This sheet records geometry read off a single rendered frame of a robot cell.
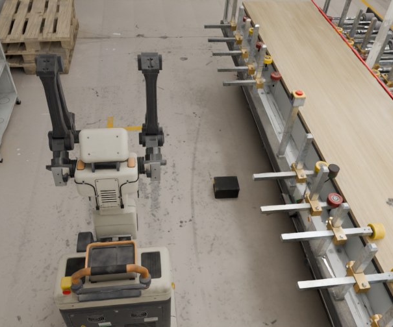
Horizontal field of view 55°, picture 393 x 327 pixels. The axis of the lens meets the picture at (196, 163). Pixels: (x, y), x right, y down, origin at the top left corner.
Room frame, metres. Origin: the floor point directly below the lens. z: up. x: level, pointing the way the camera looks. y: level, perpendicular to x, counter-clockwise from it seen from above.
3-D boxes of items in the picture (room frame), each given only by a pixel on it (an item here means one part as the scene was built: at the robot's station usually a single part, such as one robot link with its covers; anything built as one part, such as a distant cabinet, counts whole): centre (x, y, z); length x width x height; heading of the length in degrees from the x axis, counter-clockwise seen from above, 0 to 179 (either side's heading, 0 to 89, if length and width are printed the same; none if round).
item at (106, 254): (0.90, 0.36, 0.87); 0.23 x 0.15 x 0.11; 100
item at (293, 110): (1.90, -0.57, 0.93); 0.05 x 0.05 x 0.45; 11
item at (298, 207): (1.34, -0.59, 0.84); 0.43 x 0.03 x 0.04; 101
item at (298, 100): (1.90, -0.57, 1.18); 0.07 x 0.07 x 0.08; 11
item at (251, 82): (2.57, -0.37, 0.83); 0.43 x 0.03 x 0.04; 101
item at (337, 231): (1.13, -0.72, 0.95); 0.14 x 0.06 x 0.05; 11
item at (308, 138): (1.64, -0.62, 0.89); 0.04 x 0.04 x 0.48; 11
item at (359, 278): (0.88, -0.77, 0.95); 0.14 x 0.06 x 0.05; 11
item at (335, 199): (1.38, -0.78, 0.85); 0.08 x 0.08 x 0.11
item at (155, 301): (0.92, 0.36, 0.59); 0.55 x 0.34 x 0.83; 100
